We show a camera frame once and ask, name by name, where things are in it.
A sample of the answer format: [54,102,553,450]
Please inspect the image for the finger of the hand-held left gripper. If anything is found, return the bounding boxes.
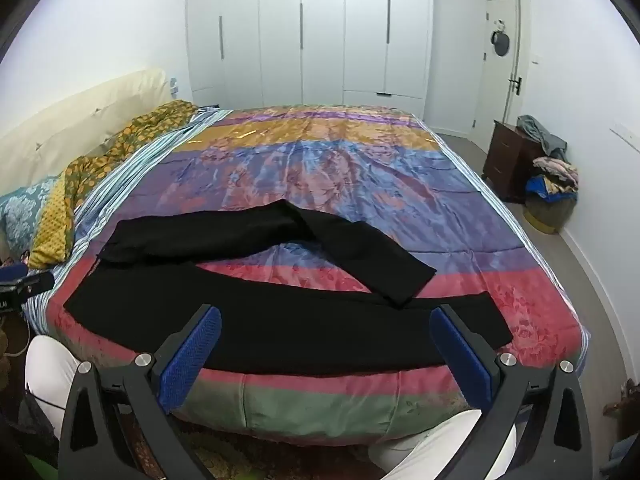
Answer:
[0,262,55,297]

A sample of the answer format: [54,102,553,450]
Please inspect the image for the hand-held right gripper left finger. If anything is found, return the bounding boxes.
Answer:
[59,304,223,480]

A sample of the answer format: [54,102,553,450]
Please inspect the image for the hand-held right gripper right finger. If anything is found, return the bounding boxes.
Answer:
[431,304,593,480]

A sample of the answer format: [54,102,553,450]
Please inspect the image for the black pants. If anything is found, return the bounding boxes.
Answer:
[64,199,513,376]

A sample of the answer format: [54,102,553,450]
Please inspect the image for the blue patterned pillow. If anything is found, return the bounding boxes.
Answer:
[0,175,63,261]

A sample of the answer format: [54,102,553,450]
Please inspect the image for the person's left leg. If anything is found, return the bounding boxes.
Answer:
[24,335,83,413]

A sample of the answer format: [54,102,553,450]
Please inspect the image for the green laundry basket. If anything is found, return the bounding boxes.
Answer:
[523,192,577,235]

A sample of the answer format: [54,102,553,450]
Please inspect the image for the cream padded headboard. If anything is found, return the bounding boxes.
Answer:
[0,67,173,196]

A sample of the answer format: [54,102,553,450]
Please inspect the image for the yellow patterned blanket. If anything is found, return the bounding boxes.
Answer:
[27,100,198,268]

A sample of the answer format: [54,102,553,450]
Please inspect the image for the dark wooden nightstand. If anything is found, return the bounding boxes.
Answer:
[482,120,546,204]

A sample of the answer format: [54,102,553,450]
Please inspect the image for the pile of mixed clothes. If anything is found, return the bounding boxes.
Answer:
[525,156,580,203]

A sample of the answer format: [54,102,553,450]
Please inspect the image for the colourful striped floral quilt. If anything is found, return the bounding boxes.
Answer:
[47,105,586,446]

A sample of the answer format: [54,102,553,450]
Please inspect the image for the grey cloth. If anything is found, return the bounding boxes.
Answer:
[516,115,568,158]

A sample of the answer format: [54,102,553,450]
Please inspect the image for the white door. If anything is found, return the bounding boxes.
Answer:
[472,0,528,133]

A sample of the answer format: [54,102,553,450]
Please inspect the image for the white wardrobe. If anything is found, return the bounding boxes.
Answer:
[186,0,435,121]

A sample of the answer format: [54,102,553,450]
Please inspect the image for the white wall plate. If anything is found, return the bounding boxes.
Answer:
[610,122,640,145]

